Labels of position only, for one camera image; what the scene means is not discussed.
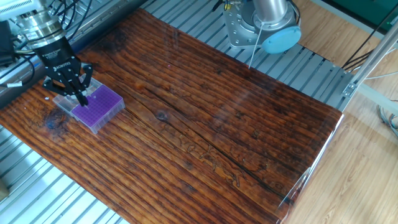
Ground aluminium frame post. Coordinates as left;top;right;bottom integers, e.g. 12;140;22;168
341;21;398;99

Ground coloured wire bundle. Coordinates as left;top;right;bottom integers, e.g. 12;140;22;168
376;104;398;138

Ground purple pipette tip holder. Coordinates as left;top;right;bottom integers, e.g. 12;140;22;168
70;84;126;135

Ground black floor cables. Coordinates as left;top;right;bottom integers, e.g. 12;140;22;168
341;6;398;73

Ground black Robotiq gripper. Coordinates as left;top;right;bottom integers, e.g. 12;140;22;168
32;35;94;107

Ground clear plastic box lid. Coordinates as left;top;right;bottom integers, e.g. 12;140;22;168
52;76;103;113

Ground black cable with white label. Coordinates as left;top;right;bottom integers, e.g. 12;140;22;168
0;51;36;89

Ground white cable tie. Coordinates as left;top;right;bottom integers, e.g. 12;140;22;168
248;21;266;70

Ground black power adapter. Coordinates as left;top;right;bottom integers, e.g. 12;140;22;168
0;19;16;67

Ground silver robot mount plate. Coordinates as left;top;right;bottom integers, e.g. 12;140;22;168
222;0;301;50

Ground thin white cable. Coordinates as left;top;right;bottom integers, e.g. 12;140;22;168
363;71;398;81

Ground black wrist bracket cable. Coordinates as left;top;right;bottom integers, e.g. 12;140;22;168
46;0;94;43

